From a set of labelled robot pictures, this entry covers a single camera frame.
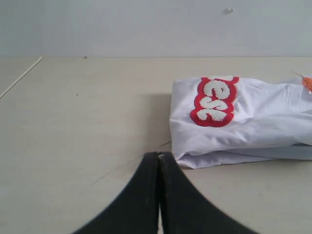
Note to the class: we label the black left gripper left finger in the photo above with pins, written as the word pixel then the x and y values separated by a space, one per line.
pixel 135 210

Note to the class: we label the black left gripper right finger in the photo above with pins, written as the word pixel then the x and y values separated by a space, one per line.
pixel 184 210

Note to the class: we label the white t-shirt red lettering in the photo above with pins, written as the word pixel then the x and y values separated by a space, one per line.
pixel 228 120

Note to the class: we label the orange neck size label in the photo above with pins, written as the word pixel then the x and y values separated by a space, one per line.
pixel 307 83

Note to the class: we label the thin white stick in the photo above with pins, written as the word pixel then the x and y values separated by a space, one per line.
pixel 13 69

